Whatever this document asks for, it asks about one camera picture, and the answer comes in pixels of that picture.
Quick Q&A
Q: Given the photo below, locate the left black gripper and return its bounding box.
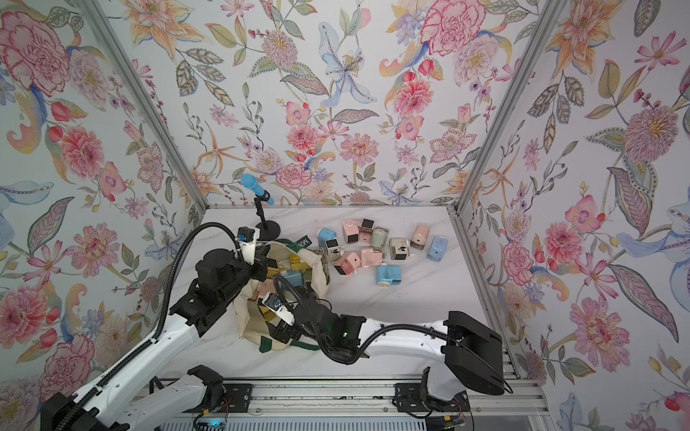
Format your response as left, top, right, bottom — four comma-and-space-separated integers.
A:
218, 243, 273, 303

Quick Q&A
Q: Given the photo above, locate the pink square pencil sharpener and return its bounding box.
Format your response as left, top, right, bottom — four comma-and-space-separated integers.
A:
333, 252, 361, 276

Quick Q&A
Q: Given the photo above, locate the cream green tote bag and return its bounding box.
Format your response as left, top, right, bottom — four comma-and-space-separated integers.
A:
234, 238, 331, 353

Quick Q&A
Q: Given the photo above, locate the blue round-front pencil sharpener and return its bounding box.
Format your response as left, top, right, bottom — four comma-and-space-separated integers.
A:
376, 265, 403, 287

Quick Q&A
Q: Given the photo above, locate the pale green cube sharpener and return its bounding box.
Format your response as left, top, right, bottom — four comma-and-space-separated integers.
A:
323, 238, 344, 263

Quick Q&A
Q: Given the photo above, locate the light blue pencil sharpener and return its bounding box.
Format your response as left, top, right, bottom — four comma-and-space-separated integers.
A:
317, 228, 337, 248

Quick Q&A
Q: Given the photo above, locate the large pink pencil sharpener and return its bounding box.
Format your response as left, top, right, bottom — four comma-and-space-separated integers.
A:
342, 219, 359, 244

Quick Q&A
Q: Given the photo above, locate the cream pencil sharpener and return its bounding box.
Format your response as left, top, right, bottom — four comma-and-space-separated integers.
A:
389, 237, 413, 260

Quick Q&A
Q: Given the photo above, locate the mint green pencil sharpener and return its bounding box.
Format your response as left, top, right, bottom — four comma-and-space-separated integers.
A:
370, 227, 389, 250

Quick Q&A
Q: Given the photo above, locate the small pink pencil sharpener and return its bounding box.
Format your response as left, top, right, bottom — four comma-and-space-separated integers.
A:
359, 218, 375, 244

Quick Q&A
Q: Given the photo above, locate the pink round pencil sharpener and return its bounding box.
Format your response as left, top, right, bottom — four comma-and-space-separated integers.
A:
411, 224, 431, 250

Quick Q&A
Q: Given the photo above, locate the blue cube pencil sharpener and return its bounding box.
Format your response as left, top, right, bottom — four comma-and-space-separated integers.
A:
427, 235, 449, 262

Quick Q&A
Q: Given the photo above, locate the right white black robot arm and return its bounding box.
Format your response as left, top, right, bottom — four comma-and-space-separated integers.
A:
262, 294, 513, 406

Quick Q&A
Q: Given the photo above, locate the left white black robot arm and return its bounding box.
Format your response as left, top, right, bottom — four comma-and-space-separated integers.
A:
40, 246, 270, 430

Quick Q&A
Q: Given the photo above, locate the yellow pencil sharpener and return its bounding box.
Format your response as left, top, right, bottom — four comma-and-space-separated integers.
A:
289, 254, 312, 271

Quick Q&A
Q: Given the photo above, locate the black microphone stand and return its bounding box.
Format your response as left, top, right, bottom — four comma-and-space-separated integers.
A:
254, 196, 281, 242

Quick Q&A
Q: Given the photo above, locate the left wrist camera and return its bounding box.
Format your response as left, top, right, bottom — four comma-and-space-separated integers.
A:
236, 226, 260, 265

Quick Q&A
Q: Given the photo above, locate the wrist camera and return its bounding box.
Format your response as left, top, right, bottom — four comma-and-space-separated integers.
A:
262, 293, 295, 326
236, 226, 260, 265

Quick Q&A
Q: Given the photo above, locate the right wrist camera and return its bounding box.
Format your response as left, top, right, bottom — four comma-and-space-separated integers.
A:
262, 293, 295, 326

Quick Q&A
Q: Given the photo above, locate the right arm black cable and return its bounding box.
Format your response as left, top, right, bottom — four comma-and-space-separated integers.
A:
272, 274, 513, 394

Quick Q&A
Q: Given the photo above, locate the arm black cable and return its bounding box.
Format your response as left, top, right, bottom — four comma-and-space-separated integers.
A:
53, 222, 244, 431
272, 274, 513, 394

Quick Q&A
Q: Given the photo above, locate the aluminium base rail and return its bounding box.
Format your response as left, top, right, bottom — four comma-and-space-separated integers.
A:
85, 376, 551, 431

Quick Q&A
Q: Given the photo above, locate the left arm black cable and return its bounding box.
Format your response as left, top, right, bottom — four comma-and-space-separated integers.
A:
53, 222, 244, 431

